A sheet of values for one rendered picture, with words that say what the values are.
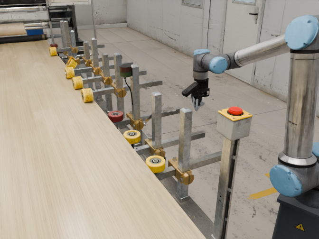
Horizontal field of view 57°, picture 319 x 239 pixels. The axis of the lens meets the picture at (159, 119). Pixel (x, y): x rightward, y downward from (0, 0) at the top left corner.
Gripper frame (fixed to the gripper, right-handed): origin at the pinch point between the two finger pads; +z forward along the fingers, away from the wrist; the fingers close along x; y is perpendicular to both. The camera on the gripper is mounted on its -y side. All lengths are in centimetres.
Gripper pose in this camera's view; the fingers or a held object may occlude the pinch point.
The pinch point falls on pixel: (195, 109)
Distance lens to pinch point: 183.7
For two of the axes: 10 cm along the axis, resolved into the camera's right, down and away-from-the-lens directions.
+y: 8.8, -2.1, 4.3
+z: 0.0, 9.0, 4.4
